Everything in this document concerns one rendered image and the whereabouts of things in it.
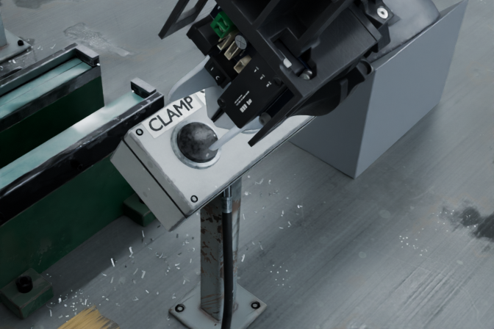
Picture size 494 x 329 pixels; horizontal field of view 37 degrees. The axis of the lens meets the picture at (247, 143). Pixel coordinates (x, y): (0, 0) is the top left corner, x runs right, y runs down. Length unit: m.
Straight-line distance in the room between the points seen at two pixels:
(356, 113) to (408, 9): 0.13
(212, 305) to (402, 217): 0.25
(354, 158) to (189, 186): 0.39
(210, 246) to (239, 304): 0.11
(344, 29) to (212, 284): 0.39
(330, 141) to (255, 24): 0.57
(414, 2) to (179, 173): 0.46
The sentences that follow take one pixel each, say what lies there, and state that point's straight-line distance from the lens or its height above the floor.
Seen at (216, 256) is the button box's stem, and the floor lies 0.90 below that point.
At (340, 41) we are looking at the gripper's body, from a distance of 0.33.
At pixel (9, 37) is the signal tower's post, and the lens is 1.11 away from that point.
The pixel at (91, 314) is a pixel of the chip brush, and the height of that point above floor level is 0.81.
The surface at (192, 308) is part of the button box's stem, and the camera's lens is 0.74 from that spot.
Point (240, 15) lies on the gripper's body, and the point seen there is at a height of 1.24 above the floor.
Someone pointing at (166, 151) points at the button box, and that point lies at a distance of 0.50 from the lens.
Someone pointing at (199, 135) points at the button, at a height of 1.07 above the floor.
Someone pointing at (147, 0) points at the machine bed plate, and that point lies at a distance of 1.18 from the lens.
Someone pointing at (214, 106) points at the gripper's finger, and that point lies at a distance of 0.46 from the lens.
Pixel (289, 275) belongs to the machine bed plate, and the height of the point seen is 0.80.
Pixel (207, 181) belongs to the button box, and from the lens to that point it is 0.50.
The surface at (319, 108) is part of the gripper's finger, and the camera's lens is 0.40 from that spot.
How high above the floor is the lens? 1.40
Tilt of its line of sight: 42 degrees down
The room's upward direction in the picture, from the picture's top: 3 degrees clockwise
